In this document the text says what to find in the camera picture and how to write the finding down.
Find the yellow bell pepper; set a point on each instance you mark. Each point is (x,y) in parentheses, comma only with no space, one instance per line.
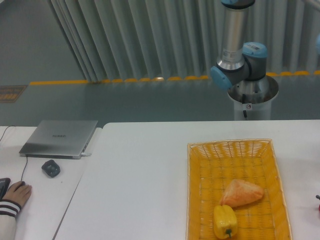
(225,224)

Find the white usb adapter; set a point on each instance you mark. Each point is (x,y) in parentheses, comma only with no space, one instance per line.
(83,154)

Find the small black tray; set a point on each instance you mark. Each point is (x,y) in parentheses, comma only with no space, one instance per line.
(51,168)

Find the striped sleeve forearm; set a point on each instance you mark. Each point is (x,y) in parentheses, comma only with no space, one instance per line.
(8,212)

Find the triangular orange bread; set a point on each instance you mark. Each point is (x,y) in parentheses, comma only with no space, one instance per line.
(240,192)

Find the black keyboard edge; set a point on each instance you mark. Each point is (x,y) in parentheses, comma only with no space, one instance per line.
(4,185)

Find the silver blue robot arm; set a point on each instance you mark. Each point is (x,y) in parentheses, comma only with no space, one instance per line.
(235,50)

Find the person's hand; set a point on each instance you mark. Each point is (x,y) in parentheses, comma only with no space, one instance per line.
(18,194)

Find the yellow woven basket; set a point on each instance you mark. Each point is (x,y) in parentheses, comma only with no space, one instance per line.
(211,168)

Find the silver closed laptop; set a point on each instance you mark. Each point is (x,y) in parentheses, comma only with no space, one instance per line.
(59,139)

